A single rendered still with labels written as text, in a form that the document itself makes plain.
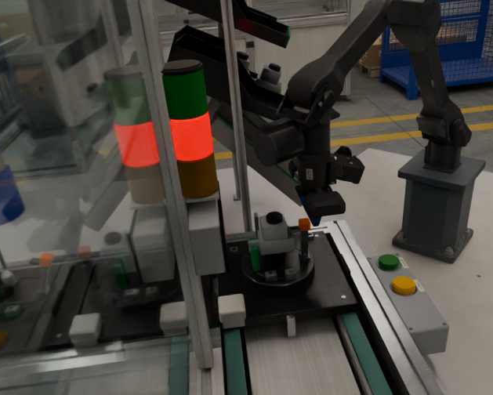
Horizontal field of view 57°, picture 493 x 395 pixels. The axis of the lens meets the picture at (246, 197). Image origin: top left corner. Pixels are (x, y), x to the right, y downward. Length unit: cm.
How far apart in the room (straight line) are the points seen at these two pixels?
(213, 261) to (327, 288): 34
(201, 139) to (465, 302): 69
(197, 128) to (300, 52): 445
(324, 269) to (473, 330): 30
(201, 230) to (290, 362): 34
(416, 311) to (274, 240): 27
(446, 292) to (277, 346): 40
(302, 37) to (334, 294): 423
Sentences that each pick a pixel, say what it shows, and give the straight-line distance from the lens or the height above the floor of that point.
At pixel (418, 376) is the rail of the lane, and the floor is 96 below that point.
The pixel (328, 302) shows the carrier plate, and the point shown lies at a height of 97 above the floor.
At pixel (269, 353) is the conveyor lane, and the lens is 82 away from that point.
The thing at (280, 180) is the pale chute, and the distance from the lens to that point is 103.
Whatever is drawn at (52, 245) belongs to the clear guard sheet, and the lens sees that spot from 17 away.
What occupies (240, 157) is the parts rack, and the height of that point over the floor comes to 114.
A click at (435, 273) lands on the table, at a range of 110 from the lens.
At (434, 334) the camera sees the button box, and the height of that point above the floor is 95.
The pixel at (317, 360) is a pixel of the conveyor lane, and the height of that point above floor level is 92.
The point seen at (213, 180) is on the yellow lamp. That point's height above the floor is 128.
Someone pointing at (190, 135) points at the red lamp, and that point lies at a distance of 52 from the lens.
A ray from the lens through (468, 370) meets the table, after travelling 91.
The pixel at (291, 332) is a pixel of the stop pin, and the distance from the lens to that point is 82.
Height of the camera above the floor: 152
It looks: 28 degrees down
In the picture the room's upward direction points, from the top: 6 degrees counter-clockwise
